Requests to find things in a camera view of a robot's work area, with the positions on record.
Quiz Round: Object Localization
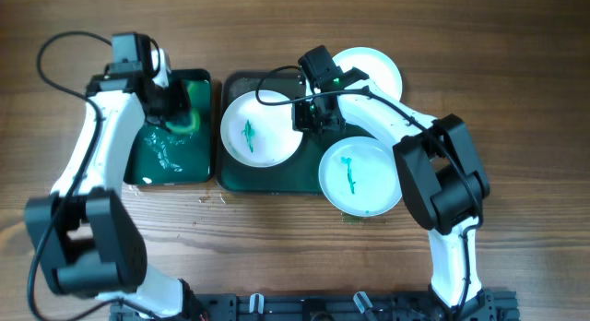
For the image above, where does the green yellow sponge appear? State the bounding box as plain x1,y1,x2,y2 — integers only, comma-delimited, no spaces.
165,108,201,135

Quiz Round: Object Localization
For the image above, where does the white plate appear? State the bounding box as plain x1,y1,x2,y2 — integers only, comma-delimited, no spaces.
333,47,403,101
220,90,303,168
318,137,402,217

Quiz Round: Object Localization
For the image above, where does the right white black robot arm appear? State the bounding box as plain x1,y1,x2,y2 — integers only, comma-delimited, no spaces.
293,45,490,320

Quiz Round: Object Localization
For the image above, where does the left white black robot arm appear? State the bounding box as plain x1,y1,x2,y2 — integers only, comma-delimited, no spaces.
24,65,207,320

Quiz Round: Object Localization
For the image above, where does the small black water tray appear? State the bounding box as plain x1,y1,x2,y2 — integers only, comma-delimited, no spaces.
124,69,213,185

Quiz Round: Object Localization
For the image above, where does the large dark green tray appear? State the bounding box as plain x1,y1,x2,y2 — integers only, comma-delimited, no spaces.
216,71,372,195

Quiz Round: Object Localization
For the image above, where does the right black camera cable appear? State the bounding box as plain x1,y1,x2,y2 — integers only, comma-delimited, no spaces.
254,65,485,313

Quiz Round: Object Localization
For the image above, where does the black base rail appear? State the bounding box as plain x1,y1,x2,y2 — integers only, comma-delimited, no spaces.
109,291,521,321

